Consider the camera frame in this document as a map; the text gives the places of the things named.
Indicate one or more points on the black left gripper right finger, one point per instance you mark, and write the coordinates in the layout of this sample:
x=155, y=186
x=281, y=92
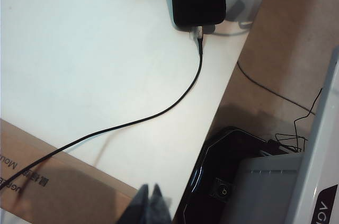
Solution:
x=159, y=208

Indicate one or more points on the brown cardboard box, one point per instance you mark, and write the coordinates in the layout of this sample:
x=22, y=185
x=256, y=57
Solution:
x=66, y=181

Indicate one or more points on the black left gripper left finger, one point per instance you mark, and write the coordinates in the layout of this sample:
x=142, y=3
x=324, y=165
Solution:
x=140, y=208

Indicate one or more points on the black robot base housing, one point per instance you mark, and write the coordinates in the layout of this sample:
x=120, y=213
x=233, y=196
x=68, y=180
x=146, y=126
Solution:
x=225, y=150

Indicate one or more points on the grey plastic box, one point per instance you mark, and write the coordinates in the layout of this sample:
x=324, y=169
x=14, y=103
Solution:
x=265, y=195

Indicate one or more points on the white robot frame beam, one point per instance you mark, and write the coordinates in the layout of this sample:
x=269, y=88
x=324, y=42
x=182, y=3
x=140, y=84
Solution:
x=317, y=142

